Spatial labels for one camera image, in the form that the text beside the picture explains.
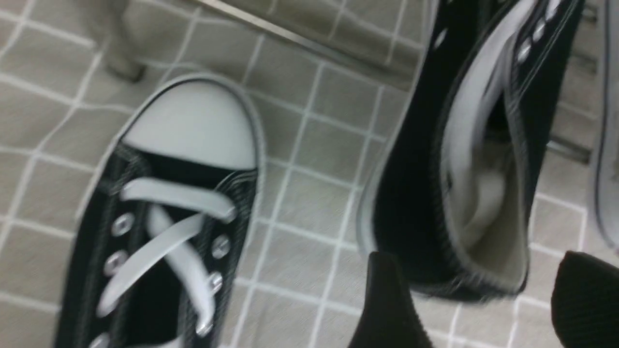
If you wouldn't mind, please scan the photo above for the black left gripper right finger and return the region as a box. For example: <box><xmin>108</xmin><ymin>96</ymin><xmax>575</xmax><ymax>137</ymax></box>
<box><xmin>551</xmin><ymin>251</ymin><xmax>619</xmax><ymax>348</ymax></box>

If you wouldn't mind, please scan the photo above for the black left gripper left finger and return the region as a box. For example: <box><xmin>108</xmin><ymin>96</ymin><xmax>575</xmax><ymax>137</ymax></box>
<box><xmin>349</xmin><ymin>251</ymin><xmax>433</xmax><ymax>348</ymax></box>

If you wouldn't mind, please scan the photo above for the black canvas sneaker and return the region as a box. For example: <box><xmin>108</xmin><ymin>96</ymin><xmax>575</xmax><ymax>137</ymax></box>
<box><xmin>54</xmin><ymin>72</ymin><xmax>265</xmax><ymax>348</ymax></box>
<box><xmin>357</xmin><ymin>0</ymin><xmax>586</xmax><ymax>303</ymax></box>

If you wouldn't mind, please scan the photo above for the steel shoe rack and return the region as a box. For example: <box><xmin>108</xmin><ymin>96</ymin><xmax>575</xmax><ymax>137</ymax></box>
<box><xmin>82</xmin><ymin>0</ymin><xmax>619</xmax><ymax>165</ymax></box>

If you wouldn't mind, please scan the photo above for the navy sneaker left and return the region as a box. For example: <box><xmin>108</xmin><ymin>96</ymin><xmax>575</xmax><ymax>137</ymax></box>
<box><xmin>589</xmin><ymin>0</ymin><xmax>619</xmax><ymax>252</ymax></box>

